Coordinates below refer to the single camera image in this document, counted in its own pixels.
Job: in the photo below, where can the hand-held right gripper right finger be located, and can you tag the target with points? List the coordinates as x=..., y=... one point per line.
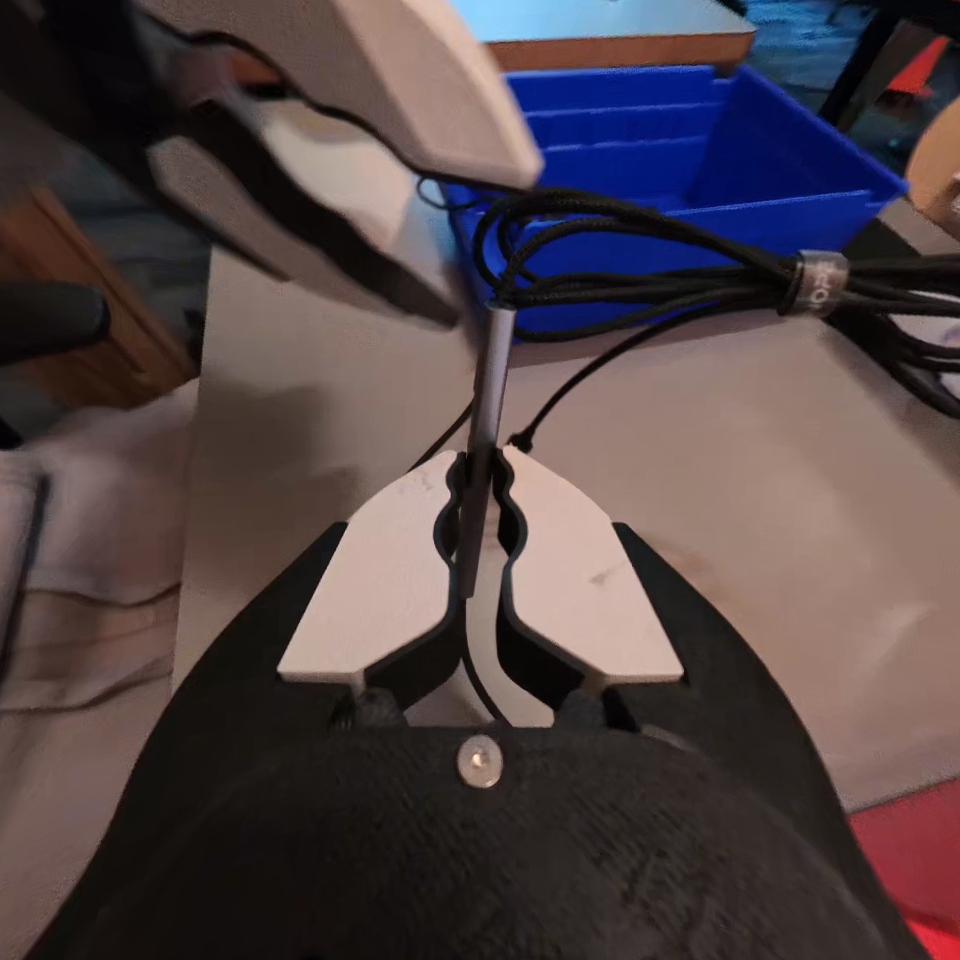
x=592, y=592

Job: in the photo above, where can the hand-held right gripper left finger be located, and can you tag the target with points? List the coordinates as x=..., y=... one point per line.
x=375, y=585

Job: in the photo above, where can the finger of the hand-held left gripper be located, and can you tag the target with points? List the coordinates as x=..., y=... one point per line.
x=240, y=187
x=397, y=67

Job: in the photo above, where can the grey desk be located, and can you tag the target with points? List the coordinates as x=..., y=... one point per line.
x=750, y=487

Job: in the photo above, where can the brown wooden cabinet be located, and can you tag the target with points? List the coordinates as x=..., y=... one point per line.
x=112, y=337

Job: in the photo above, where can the table with wooden edge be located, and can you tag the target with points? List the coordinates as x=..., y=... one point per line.
x=600, y=26

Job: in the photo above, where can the black chair armrest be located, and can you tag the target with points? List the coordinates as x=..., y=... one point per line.
x=52, y=319

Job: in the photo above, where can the person's grey sweatshirt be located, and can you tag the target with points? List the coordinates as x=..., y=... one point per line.
x=82, y=525

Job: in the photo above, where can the blue plastic bin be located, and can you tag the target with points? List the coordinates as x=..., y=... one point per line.
x=765, y=165

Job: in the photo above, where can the red plastic bin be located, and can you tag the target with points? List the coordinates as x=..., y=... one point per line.
x=915, y=862

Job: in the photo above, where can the tan cardboard piece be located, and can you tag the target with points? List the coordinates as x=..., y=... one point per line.
x=937, y=172

